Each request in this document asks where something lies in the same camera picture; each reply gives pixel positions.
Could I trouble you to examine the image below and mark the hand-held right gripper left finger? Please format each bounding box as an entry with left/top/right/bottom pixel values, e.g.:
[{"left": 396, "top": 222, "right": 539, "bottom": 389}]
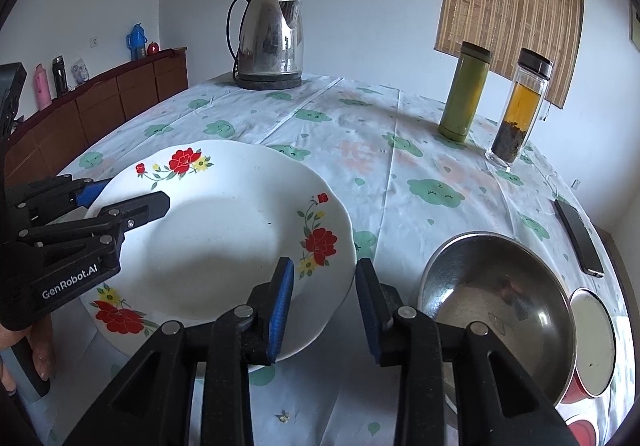
[{"left": 62, "top": 257, "right": 296, "bottom": 446}]

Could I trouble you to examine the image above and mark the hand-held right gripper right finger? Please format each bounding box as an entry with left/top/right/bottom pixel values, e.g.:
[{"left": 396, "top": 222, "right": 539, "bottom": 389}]
[{"left": 355, "top": 257, "right": 583, "bottom": 446}]

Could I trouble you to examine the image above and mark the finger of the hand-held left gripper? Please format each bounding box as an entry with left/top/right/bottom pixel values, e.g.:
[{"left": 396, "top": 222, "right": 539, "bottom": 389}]
[
  {"left": 20, "top": 191, "right": 171, "bottom": 247},
  {"left": 7, "top": 174, "right": 113, "bottom": 227}
]

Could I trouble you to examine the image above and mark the red flower white plate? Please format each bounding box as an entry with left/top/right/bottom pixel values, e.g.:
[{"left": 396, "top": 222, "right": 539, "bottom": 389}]
[{"left": 84, "top": 140, "right": 357, "bottom": 369}]

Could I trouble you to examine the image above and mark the stainless steel bowl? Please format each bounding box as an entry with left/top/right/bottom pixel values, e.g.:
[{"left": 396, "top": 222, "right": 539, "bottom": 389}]
[{"left": 417, "top": 232, "right": 576, "bottom": 409}]

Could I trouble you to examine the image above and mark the white enamel bowl red outside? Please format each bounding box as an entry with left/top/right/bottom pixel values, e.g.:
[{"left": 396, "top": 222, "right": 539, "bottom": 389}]
[{"left": 562, "top": 287, "right": 617, "bottom": 404}]

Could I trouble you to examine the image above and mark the person's left hand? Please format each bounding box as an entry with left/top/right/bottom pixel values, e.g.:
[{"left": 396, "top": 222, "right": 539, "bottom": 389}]
[{"left": 30, "top": 318, "right": 55, "bottom": 381}]

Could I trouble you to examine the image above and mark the brown wooden sideboard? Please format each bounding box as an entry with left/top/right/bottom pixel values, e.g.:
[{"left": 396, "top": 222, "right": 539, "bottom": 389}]
[{"left": 0, "top": 47, "right": 189, "bottom": 177}]

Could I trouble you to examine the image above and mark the pink water bottle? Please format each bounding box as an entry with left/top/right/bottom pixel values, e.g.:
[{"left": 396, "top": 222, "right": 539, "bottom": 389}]
[{"left": 33, "top": 64, "right": 53, "bottom": 111}]

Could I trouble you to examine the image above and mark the black water bottle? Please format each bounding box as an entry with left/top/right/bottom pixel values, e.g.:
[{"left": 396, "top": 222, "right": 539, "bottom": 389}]
[{"left": 51, "top": 55, "right": 69, "bottom": 96}]

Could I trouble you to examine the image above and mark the clear plastic bag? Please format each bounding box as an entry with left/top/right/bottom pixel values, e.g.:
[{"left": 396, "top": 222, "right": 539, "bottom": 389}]
[{"left": 70, "top": 58, "right": 91, "bottom": 86}]

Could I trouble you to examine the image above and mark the blue thermos jug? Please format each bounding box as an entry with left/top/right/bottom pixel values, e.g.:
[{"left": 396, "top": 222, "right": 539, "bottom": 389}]
[{"left": 125, "top": 22, "right": 147, "bottom": 61}]

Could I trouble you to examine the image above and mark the black kettle base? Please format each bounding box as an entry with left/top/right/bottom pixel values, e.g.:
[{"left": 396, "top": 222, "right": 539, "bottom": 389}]
[{"left": 234, "top": 71, "right": 304, "bottom": 91}]

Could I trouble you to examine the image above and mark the stainless steel electric kettle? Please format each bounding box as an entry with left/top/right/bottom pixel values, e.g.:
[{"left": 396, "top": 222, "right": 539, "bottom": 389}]
[{"left": 227, "top": 0, "right": 305, "bottom": 82}]

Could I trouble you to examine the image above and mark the black smartphone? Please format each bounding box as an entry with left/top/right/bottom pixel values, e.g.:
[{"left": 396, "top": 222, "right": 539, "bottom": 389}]
[{"left": 554, "top": 198, "right": 606, "bottom": 277}]

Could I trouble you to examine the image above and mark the green thermos bottle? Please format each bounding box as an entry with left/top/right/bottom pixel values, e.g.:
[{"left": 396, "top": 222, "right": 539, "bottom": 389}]
[{"left": 438, "top": 41, "right": 492, "bottom": 142}]

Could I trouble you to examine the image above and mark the glass tea bottle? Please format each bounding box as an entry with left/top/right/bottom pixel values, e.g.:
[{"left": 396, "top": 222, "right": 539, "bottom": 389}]
[{"left": 485, "top": 47, "right": 554, "bottom": 172}]

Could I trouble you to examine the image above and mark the bamboo window blind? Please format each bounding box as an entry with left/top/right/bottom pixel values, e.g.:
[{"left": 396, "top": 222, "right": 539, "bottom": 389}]
[{"left": 434, "top": 0, "right": 586, "bottom": 108}]

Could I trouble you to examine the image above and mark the pale green wall panel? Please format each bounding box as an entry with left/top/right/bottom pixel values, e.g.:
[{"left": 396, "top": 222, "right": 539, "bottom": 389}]
[{"left": 629, "top": 0, "right": 640, "bottom": 52}]

